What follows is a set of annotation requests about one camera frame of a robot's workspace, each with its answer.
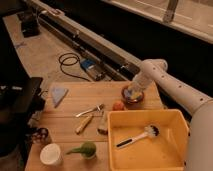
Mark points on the orange tomato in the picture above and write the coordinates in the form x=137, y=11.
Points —
x=118, y=105

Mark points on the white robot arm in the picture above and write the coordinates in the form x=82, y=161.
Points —
x=199, y=155

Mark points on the light blue folded cloth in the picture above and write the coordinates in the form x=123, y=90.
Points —
x=58, y=93

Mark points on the long metal rail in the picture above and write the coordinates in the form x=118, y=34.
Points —
x=101, y=44

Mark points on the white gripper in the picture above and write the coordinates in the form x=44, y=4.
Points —
x=140, y=83

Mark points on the blue electronic box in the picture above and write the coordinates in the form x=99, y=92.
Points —
x=92, y=69

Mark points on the yellow plastic tub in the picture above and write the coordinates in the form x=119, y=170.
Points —
x=166, y=152

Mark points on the wooden spatula block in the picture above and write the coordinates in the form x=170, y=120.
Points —
x=103, y=128

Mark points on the black stand at left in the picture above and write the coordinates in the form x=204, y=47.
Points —
x=16, y=108

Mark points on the red bowl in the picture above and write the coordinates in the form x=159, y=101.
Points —
x=125, y=96

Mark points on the black device on floor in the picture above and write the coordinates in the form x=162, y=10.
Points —
x=29, y=25

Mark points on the wooden handled knife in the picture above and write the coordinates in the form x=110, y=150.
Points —
x=84, y=124

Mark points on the white dish brush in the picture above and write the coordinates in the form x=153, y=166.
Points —
x=150, y=131

